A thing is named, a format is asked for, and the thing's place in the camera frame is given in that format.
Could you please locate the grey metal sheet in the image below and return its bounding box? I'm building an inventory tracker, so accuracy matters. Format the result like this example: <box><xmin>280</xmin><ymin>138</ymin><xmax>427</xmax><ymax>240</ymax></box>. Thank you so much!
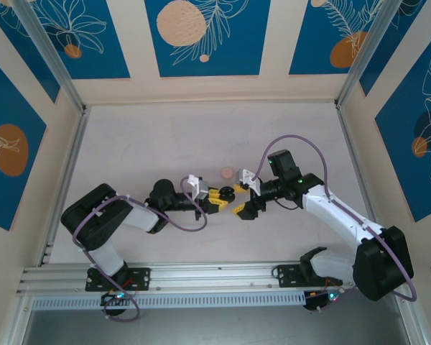
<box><xmin>19</xmin><ymin>289</ymin><xmax>416</xmax><ymax>345</ymax></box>

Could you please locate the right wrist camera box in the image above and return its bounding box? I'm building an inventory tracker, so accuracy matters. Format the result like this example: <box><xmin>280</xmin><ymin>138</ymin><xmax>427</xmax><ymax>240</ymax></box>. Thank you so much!
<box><xmin>236</xmin><ymin>167</ymin><xmax>262</xmax><ymax>198</ymax></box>

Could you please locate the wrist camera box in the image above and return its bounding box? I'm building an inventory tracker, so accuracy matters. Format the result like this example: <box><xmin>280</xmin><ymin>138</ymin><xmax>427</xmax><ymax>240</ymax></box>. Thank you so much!
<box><xmin>236</xmin><ymin>167</ymin><xmax>262</xmax><ymax>198</ymax></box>
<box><xmin>187</xmin><ymin>175</ymin><xmax>211</xmax><ymax>201</ymax></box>

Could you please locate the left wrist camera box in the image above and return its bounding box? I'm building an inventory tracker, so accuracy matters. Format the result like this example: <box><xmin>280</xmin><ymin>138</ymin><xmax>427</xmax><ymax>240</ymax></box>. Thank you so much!
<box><xmin>187</xmin><ymin>175</ymin><xmax>211</xmax><ymax>201</ymax></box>

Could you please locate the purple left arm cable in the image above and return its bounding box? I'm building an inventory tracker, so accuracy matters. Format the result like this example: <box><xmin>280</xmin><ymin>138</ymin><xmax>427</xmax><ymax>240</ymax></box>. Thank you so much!
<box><xmin>73</xmin><ymin>175</ymin><xmax>208</xmax><ymax>321</ymax></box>

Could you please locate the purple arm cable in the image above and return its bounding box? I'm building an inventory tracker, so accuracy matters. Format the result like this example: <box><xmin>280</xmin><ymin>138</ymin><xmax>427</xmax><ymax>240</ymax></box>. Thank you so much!
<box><xmin>73</xmin><ymin>175</ymin><xmax>208</xmax><ymax>321</ymax></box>
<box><xmin>253</xmin><ymin>134</ymin><xmax>417</xmax><ymax>313</ymax></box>

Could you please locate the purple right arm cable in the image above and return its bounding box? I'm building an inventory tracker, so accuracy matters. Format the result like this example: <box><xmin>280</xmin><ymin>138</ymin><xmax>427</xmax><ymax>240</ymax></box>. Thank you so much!
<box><xmin>253</xmin><ymin>134</ymin><xmax>417</xmax><ymax>313</ymax></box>

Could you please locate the aluminium mounting rail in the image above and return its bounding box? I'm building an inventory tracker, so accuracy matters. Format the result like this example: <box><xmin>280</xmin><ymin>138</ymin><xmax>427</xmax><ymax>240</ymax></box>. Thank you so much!
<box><xmin>16</xmin><ymin>261</ymin><xmax>412</xmax><ymax>294</ymax></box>

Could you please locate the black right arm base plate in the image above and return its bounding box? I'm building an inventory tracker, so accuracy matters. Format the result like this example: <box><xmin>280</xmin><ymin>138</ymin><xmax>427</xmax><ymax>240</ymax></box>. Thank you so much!
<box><xmin>274</xmin><ymin>264</ymin><xmax>344</xmax><ymax>288</ymax></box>

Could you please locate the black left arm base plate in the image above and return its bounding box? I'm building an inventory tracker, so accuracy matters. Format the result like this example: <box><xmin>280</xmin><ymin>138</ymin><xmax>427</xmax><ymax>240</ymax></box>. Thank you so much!
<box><xmin>85</xmin><ymin>267</ymin><xmax>152</xmax><ymax>292</ymax></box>

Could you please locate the aluminium side rail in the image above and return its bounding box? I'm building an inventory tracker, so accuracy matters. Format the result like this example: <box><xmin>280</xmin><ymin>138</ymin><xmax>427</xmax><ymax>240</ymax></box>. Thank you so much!
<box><xmin>37</xmin><ymin>107</ymin><xmax>91</xmax><ymax>267</ymax></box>
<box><xmin>335</xmin><ymin>103</ymin><xmax>394</xmax><ymax>259</ymax></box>

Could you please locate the white slotted cable duct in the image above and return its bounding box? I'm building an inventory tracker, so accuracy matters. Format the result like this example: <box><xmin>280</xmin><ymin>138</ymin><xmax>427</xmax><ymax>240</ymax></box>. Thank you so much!
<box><xmin>30</xmin><ymin>291</ymin><xmax>307</xmax><ymax>311</ymax></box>

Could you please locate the blue floral wall panel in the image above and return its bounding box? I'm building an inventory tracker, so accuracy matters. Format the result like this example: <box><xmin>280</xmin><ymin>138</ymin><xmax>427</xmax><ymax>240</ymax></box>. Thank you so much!
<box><xmin>0</xmin><ymin>0</ymin><xmax>61</xmax><ymax>104</ymax></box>
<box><xmin>21</xmin><ymin>0</ymin><xmax>131</xmax><ymax>81</ymax></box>
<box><xmin>288</xmin><ymin>0</ymin><xmax>394</xmax><ymax>76</ymax></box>
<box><xmin>374</xmin><ymin>34</ymin><xmax>431</xmax><ymax>224</ymax></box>
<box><xmin>0</xmin><ymin>51</ymin><xmax>48</xmax><ymax>231</ymax></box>
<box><xmin>358</xmin><ymin>0</ymin><xmax>431</xmax><ymax>97</ymax></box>
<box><xmin>144</xmin><ymin>0</ymin><xmax>273</xmax><ymax>78</ymax></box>

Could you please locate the aluminium frame post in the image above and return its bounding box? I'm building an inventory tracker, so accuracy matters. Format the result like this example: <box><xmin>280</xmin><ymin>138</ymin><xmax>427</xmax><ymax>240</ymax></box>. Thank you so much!
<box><xmin>334</xmin><ymin>0</ymin><xmax>409</xmax><ymax>109</ymax></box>
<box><xmin>11</xmin><ymin>0</ymin><xmax>89</xmax><ymax>114</ymax></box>

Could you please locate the aluminium frame bar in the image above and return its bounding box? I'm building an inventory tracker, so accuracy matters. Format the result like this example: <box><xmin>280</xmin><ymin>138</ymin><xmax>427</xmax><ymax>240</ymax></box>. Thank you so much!
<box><xmin>393</xmin><ymin>287</ymin><xmax>430</xmax><ymax>345</ymax></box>
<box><xmin>0</xmin><ymin>293</ymin><xmax>35</xmax><ymax>345</ymax></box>

